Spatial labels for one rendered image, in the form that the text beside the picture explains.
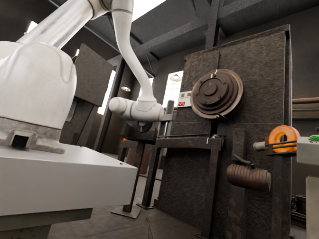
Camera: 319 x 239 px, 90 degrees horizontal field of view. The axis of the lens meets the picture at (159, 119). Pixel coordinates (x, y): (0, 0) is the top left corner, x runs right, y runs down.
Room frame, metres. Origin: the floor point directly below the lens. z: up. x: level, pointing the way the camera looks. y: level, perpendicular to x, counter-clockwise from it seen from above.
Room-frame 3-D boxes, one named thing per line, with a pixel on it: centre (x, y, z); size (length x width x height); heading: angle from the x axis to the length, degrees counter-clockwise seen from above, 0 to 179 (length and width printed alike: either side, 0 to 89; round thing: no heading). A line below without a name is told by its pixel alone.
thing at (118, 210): (1.45, 0.14, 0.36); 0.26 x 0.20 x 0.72; 82
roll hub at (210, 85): (1.25, -0.38, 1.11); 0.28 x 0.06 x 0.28; 47
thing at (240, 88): (1.32, -0.45, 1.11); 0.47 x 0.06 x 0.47; 47
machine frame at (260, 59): (1.64, -0.74, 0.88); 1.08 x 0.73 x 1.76; 47
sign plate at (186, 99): (1.63, -0.27, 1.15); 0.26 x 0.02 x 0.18; 47
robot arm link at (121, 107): (0.86, 0.21, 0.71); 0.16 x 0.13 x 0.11; 163
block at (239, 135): (1.17, -0.63, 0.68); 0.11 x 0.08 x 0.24; 137
